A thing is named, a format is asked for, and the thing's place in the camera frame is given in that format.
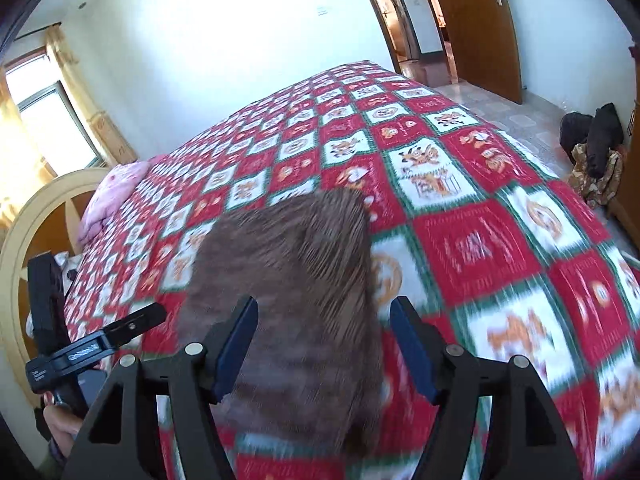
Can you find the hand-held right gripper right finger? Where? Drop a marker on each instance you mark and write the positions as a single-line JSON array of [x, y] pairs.
[[411, 345]]

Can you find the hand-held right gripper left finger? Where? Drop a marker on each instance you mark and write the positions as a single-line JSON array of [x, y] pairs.
[[237, 345]]

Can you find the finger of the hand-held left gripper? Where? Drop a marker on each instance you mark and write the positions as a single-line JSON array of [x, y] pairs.
[[140, 321]]

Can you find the brown knitted sweater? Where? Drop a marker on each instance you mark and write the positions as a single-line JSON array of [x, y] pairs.
[[300, 270]]

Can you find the person's left hand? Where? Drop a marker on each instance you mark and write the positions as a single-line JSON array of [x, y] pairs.
[[62, 427]]

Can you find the white patterned cloth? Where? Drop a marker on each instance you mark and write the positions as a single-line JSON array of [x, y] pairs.
[[64, 262]]

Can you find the pale wooden headboard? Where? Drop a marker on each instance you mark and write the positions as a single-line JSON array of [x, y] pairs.
[[20, 240]]

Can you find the red white printed blanket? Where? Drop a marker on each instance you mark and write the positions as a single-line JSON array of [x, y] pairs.
[[475, 240]]

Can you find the pink pillow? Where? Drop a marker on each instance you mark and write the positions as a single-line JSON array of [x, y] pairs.
[[115, 185]]

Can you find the window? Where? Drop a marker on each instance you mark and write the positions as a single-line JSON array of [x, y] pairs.
[[45, 110]]

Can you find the yellow curtain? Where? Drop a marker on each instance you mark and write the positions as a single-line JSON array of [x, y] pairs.
[[85, 100]]

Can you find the yellow patterned cloth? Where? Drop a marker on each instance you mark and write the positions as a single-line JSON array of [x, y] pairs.
[[595, 187]]

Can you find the brown wooden cabinet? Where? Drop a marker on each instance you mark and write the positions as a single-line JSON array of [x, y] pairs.
[[631, 200]]

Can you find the black bag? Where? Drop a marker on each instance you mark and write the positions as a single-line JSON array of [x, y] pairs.
[[575, 132], [604, 135]]

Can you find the brown wooden door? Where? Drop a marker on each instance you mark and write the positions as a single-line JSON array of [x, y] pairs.
[[475, 30]]

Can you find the wooden door frame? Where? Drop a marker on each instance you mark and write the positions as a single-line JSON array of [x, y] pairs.
[[395, 15]]

